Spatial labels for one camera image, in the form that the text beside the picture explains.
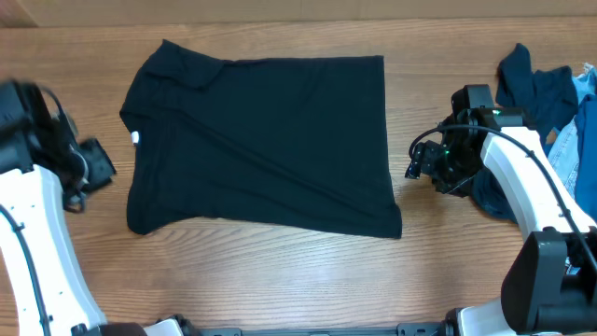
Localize black t-shirt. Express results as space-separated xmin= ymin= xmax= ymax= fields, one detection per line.
xmin=119 ymin=41 xmax=402 ymax=239

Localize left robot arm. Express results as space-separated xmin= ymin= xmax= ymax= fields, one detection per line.
xmin=1 ymin=80 xmax=187 ymax=336

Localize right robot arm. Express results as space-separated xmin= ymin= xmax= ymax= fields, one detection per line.
xmin=400 ymin=85 xmax=596 ymax=335

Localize light blue denim jeans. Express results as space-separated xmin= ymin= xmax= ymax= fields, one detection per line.
xmin=548 ymin=63 xmax=596 ymax=198

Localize dark navy shirt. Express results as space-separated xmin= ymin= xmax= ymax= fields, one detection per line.
xmin=472 ymin=43 xmax=578 ymax=221

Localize blue garment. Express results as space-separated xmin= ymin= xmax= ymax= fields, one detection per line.
xmin=575 ymin=94 xmax=597 ymax=220

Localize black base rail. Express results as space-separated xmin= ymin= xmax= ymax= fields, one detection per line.
xmin=186 ymin=321 xmax=459 ymax=336

